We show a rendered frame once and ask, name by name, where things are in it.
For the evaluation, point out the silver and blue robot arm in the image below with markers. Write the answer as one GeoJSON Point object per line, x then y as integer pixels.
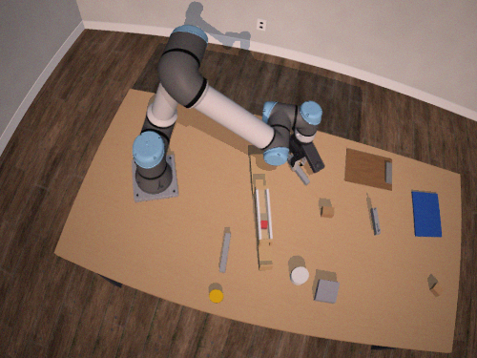
{"type": "Point", "coordinates": [178, 74]}

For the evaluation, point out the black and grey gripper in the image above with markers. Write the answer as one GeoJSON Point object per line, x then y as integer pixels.
{"type": "Point", "coordinates": [295, 149]}

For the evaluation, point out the yellow short cylinder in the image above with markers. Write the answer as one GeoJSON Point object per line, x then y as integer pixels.
{"type": "Point", "coordinates": [216, 296]}

